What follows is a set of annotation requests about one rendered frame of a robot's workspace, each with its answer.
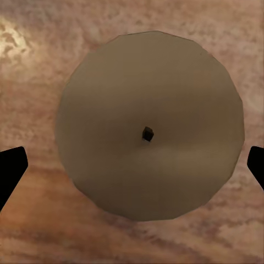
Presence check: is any pillar candle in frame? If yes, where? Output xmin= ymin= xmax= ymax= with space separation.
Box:
xmin=54 ymin=30 xmax=245 ymax=222

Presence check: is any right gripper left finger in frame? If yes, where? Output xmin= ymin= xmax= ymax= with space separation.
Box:
xmin=0 ymin=146 xmax=28 ymax=211

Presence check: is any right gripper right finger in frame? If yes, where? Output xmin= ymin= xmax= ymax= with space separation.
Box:
xmin=247 ymin=146 xmax=264 ymax=189

